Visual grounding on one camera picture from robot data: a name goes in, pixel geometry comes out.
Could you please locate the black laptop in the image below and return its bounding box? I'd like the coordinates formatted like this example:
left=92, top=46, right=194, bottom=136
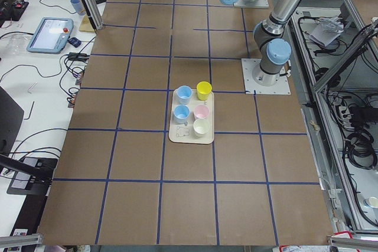
left=0, top=88, right=24, bottom=156

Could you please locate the yellow plastic cup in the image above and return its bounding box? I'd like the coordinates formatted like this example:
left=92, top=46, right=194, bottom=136
left=196, top=81, right=212, bottom=101

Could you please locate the pink plastic cup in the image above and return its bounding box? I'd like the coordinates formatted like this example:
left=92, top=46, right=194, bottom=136
left=193, top=104, right=210, bottom=120

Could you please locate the pale green plastic cup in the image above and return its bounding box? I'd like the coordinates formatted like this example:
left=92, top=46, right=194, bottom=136
left=193, top=119, right=210, bottom=138

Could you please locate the blue cup far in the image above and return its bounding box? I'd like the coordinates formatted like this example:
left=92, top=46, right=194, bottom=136
left=174, top=104, right=190, bottom=124

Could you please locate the paper cup in frame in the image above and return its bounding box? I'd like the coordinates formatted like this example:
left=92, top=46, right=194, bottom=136
left=364, top=197, right=378, bottom=209

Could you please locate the wooden mug tree stand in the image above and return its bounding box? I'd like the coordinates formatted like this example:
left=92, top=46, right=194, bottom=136
left=79, top=1, right=96, bottom=32

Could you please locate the blue cup on desk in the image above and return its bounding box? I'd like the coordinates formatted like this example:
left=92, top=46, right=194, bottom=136
left=70, top=0, right=83, bottom=15

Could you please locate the crumpled white paper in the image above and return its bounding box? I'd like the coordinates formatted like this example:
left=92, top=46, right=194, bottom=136
left=308, top=16, right=344, bottom=47

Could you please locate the cream plastic tray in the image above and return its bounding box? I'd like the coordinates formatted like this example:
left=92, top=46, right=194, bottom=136
left=168, top=89, right=214, bottom=145

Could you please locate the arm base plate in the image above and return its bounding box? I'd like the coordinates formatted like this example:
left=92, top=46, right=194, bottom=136
left=233, top=0, right=269, bottom=9
left=241, top=58, right=291, bottom=96

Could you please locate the blue cup near yellow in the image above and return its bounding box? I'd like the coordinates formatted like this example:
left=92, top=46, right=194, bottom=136
left=177, top=86, right=193, bottom=105

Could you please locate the near blue teach pendant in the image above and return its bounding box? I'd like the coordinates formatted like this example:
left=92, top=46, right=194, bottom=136
left=27, top=17, right=74, bottom=54

